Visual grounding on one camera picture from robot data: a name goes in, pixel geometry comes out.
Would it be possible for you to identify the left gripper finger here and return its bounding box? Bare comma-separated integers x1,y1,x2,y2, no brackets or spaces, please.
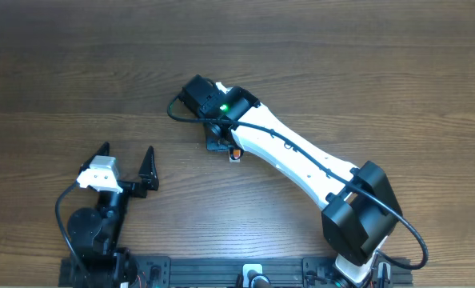
78,141,111,174
138,145,161,192

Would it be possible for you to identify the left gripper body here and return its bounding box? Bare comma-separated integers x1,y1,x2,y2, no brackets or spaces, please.
119,179,150,200

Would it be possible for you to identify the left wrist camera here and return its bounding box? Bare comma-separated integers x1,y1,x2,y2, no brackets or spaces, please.
76,154,121,194

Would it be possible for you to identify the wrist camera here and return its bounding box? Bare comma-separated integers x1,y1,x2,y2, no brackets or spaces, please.
215,82,234,97
76,154,121,194

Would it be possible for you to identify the mounting rail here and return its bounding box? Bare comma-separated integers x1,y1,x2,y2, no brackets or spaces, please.
59,255,414,288

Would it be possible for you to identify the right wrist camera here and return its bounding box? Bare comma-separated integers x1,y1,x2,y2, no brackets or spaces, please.
215,82,234,97

